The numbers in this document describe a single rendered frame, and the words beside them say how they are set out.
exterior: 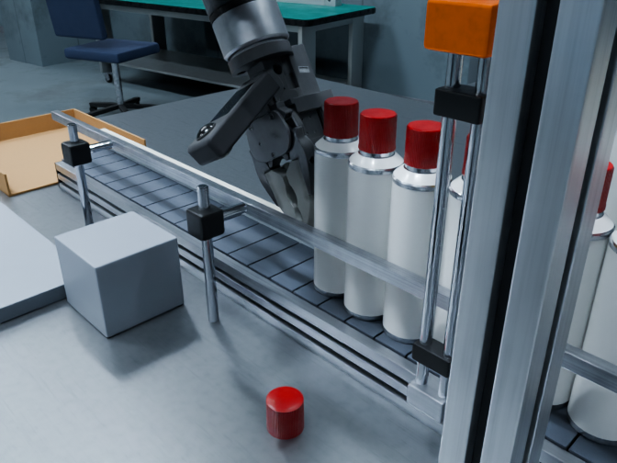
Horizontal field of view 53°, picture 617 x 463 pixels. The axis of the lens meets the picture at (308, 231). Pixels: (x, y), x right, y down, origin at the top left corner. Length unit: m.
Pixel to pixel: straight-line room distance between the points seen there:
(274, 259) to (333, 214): 0.14
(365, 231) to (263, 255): 0.20
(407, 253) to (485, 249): 0.23
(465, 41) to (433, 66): 4.20
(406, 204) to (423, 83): 4.12
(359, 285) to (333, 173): 0.11
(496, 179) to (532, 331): 0.08
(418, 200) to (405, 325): 0.13
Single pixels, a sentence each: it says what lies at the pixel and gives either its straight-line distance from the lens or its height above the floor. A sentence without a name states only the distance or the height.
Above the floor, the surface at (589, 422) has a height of 0.90.
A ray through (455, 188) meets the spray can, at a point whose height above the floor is 1.04.
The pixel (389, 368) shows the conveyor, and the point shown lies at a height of 0.87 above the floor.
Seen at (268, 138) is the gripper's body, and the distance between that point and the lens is 0.66.
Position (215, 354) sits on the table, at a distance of 0.66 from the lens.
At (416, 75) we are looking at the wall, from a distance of 4.65.
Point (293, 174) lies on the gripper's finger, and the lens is 0.65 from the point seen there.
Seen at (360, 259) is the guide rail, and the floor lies 0.96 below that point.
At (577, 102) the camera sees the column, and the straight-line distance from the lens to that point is 0.28.
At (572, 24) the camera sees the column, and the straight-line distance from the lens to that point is 0.28.
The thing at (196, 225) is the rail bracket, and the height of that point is 0.96.
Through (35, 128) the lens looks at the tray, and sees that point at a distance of 1.44.
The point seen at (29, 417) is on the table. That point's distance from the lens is 0.64.
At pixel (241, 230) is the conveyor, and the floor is 0.88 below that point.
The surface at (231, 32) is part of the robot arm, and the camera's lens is 0.67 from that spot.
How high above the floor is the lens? 1.23
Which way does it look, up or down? 27 degrees down
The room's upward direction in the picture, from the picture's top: straight up
